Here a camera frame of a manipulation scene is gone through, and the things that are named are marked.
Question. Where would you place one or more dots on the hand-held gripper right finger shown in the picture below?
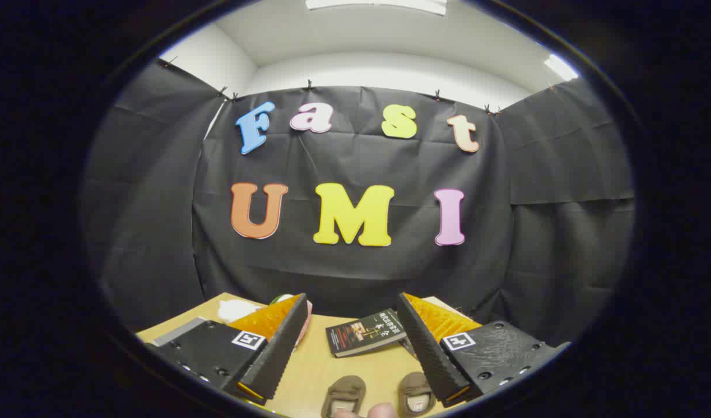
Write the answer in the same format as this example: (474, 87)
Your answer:
(428, 354)

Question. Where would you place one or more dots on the white plush toy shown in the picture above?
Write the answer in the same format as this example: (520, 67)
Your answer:
(236, 310)

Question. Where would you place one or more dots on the small ceiling light panel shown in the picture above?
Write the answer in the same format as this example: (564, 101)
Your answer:
(560, 67)

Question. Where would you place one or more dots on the black cover book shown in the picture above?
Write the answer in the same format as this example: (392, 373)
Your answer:
(364, 334)

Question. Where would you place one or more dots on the cream fabric storage box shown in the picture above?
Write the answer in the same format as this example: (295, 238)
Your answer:
(178, 331)

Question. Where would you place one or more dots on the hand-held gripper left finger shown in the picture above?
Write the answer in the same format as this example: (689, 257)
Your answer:
(274, 354)

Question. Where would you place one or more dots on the long ceiling light panel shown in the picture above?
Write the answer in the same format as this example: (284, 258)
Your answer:
(378, 4)

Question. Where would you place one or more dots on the tan cover book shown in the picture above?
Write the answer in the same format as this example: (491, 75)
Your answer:
(433, 301)

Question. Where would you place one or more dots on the watermelon slice plush toy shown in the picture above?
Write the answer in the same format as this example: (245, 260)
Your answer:
(305, 322)

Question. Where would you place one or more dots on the brown suede moccasin shoe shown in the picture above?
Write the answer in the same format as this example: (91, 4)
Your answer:
(414, 388)
(343, 390)

